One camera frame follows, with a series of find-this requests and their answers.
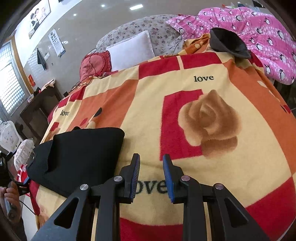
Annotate black pants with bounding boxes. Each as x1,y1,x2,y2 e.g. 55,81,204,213
27,127,125,197

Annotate person's left hand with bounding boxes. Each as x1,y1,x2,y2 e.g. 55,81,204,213
1,181,21,223

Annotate orange red love blanket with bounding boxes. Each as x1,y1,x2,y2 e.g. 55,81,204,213
42,34,295,240

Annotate white ornate chair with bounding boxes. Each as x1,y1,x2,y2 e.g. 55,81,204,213
0,120,35,172

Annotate dark wooden desk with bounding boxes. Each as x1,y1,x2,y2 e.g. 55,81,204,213
20,86,62,143

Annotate red ruffled cushion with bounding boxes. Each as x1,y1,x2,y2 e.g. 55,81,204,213
79,51,112,82

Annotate white pillow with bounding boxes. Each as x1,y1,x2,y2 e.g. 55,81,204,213
106,30,155,71

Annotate dark grey cap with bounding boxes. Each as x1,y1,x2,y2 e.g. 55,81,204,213
210,28,251,59

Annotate pink penguin quilt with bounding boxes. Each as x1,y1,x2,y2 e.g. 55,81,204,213
166,7,295,85

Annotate floral padded headboard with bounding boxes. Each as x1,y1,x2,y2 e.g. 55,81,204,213
96,15,184,56

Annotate framed wedding photo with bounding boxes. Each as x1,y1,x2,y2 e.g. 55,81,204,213
28,0,51,39

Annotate red wall decoration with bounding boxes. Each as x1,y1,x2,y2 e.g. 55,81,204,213
28,74,36,87

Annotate dark cloth hanging on wall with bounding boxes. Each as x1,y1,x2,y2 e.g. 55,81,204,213
37,49,47,71

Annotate wall calendar poster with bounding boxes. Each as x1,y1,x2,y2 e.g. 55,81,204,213
48,29,66,58

